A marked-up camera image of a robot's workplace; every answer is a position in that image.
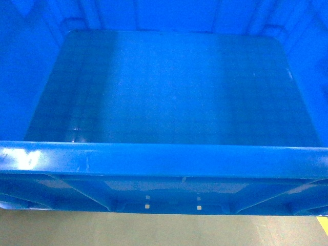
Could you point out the large blue plastic crate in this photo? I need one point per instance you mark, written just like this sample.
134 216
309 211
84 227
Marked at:
164 107

